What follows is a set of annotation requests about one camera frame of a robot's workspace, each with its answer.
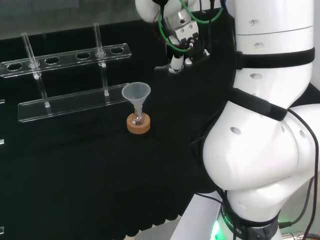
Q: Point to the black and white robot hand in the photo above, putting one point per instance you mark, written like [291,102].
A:
[185,32]

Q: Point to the translucent plastic funnel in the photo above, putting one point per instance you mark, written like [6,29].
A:
[136,92]

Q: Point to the clear acrylic funnel stand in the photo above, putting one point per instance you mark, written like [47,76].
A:
[75,105]

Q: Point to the small round-bottom glass flask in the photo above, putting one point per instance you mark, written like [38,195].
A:
[138,119]

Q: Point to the black cloth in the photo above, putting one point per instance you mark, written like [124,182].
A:
[87,175]

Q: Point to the clear cloth clip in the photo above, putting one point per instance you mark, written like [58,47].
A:
[1,141]
[1,230]
[2,101]

